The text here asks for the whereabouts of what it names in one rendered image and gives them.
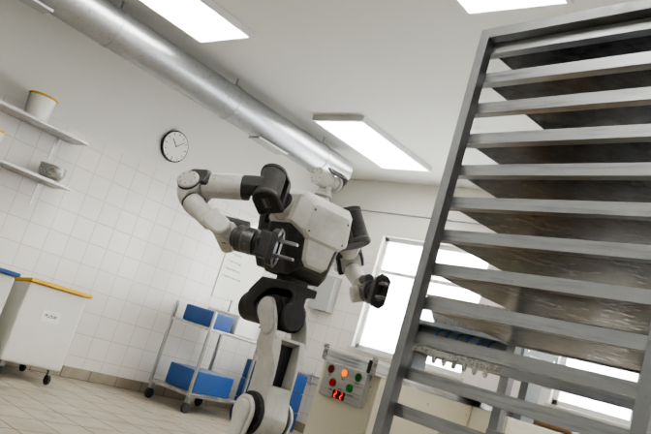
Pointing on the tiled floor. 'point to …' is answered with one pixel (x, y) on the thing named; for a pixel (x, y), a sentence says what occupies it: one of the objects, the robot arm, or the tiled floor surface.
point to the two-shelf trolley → (197, 364)
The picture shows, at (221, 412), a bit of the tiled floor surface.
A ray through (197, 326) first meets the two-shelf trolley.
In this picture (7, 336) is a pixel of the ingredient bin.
